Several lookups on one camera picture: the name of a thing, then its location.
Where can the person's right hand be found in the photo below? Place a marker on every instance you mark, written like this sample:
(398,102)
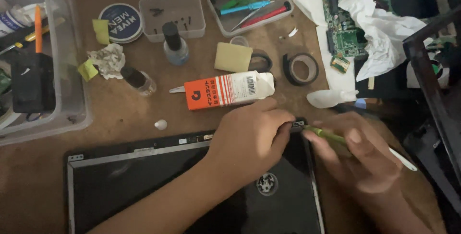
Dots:
(363,162)

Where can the person's left hand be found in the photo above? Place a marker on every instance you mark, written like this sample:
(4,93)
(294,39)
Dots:
(245,144)

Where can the green and white screwdriver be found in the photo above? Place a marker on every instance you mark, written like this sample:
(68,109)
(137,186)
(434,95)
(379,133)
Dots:
(403,159)

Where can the black laptop screen lid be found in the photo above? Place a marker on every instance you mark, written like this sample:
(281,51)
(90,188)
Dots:
(151,190)

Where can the orange and white glue box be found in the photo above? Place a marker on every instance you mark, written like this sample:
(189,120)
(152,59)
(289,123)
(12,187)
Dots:
(223,90)

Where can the blue plastic pick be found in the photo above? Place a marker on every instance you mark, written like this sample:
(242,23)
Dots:
(361,103)

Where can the small folded white tissue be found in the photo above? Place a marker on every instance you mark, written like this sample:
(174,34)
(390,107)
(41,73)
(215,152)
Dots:
(329,98)

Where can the black laptop base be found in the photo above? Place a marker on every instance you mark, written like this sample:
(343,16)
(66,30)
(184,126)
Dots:
(385,88)

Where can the thin black tape roll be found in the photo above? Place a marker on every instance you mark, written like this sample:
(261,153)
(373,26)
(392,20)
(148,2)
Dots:
(264,64)

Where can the wide black tape roll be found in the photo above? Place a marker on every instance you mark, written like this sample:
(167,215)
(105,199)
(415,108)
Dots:
(288,73)

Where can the white pointed cap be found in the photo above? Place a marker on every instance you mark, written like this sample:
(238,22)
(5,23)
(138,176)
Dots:
(161,125)

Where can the silver glue tube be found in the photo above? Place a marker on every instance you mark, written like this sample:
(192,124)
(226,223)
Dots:
(177,89)

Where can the yellow sponge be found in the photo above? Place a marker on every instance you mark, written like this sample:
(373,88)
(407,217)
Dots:
(233,57)

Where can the flat white paper sheet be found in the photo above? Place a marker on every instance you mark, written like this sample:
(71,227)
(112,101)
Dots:
(336,72)

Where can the small green circuit board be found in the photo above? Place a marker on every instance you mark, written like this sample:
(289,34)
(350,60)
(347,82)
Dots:
(340,64)

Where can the small clear plastic cup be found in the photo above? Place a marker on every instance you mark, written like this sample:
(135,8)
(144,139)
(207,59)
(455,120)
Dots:
(239,40)

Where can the clear plastic tool box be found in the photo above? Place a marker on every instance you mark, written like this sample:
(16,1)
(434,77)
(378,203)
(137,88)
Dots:
(252,25)

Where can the black-capped clear nail polish bottle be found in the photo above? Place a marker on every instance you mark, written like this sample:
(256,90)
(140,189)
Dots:
(174,45)

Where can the small white plastic scrap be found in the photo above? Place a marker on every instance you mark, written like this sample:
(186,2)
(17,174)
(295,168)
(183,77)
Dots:
(293,32)

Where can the green laptop motherboard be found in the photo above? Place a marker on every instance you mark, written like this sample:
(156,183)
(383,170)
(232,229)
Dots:
(342,41)

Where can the dark-capped small glass bottle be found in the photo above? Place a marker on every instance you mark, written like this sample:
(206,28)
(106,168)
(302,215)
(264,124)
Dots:
(138,80)

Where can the metal tweezers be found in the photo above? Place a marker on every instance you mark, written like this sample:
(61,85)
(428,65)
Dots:
(248,17)

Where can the large crumpled white tissue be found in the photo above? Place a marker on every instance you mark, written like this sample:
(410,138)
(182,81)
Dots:
(381,36)

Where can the red screwdriver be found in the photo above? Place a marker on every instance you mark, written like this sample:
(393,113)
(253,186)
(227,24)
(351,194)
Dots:
(266,16)

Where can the blue screwdriver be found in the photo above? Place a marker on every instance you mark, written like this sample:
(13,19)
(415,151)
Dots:
(241,8)

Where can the group of black screws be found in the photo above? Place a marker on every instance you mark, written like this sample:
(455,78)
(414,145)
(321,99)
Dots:
(180,23)

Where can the clear plastic screw box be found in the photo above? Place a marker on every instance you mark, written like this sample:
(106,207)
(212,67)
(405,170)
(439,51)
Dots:
(173,14)

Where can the crumpled white tissue ball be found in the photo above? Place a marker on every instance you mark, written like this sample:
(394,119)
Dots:
(108,60)

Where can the round blue cream tin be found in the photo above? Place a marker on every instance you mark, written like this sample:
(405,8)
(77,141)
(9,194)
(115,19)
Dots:
(122,21)

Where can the yellow sticky note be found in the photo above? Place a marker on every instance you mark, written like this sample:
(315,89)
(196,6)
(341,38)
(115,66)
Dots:
(101,31)
(87,70)

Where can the large clear storage bin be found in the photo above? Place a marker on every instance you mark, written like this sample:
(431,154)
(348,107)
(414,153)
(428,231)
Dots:
(72,93)

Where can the black power adapter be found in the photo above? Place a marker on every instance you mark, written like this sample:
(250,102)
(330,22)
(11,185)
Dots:
(33,82)

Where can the orange plastic tool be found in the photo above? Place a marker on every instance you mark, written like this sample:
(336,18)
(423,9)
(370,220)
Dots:
(38,28)

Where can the white tube with blue label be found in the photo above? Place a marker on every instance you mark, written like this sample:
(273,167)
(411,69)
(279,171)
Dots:
(12,19)

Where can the black laptop bezel frame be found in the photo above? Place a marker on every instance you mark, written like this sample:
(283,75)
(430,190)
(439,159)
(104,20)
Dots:
(421,82)

